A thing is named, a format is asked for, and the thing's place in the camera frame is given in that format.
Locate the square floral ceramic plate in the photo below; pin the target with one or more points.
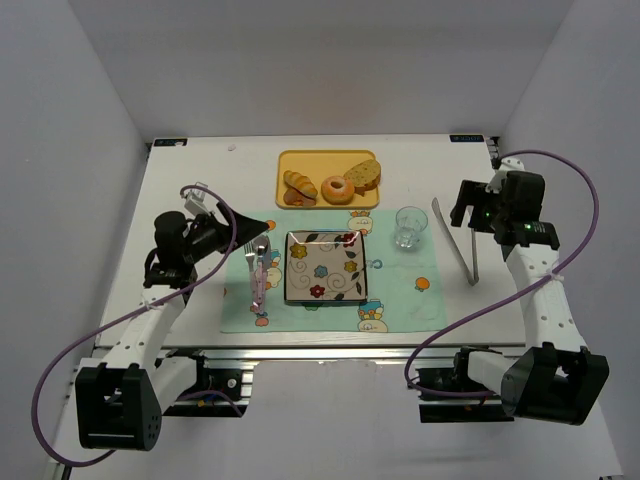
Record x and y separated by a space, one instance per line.
325 267

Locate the metal serving tongs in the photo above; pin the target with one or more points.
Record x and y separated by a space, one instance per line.
471 272

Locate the fork with pink handle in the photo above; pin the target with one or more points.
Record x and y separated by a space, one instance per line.
250 256

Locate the seeded bread slice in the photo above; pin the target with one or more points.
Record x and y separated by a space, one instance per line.
365 176

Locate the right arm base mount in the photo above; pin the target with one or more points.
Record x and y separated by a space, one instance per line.
452 402

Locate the spoon with pink handle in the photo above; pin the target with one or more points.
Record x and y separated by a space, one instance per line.
262 304

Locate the striped bread roll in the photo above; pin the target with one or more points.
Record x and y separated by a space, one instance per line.
301 183

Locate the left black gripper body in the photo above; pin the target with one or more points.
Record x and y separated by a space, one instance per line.
220 229

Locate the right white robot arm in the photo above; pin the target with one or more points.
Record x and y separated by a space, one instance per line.
557 379

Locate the knife with pink handle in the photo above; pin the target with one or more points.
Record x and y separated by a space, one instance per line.
266 270

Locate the clear drinking glass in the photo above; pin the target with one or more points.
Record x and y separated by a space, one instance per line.
410 224

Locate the green cartoon placemat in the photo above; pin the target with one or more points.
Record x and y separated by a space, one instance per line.
404 286

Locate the reddish brown bread piece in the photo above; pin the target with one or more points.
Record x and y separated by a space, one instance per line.
294 198

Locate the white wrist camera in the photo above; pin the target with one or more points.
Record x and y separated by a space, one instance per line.
501 168
194 199

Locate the aluminium table front rail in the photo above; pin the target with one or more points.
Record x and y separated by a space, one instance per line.
323 353

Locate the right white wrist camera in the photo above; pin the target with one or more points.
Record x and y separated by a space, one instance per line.
501 168

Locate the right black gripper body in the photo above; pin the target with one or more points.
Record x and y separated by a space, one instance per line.
470 201

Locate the sugared orange donut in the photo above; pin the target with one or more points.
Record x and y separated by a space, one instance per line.
337 190

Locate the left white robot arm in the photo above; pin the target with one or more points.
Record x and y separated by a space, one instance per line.
121 401

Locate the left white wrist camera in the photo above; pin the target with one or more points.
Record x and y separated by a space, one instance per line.
194 199

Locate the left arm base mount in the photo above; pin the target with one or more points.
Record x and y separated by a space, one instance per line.
222 388

